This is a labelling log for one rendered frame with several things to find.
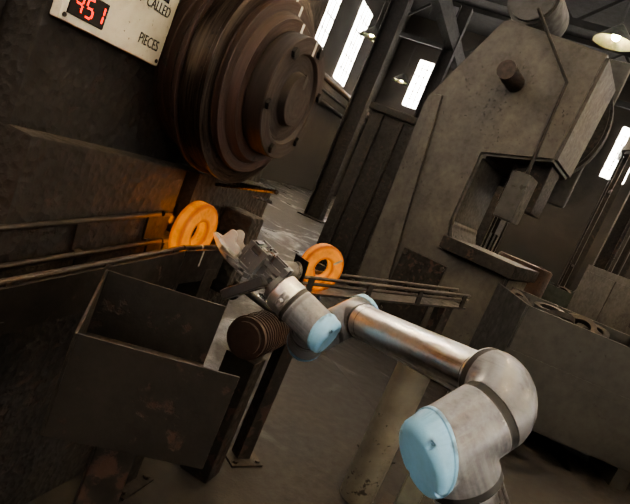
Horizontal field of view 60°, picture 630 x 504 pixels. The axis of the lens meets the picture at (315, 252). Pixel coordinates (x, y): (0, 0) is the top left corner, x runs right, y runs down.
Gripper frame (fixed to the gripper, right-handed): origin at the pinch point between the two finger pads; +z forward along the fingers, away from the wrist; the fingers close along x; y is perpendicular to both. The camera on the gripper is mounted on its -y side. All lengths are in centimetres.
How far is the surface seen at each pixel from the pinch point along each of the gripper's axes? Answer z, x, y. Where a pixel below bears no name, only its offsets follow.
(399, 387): -57, -58, -13
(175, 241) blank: 4.3, 7.4, -5.0
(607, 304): -146, -398, 57
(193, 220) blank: 5.1, 5.1, 1.0
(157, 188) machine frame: 13.6, 11.8, 2.8
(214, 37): 16.4, 22.3, 37.2
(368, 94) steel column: 304, -849, 84
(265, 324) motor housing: -17.1, -26.3, -17.8
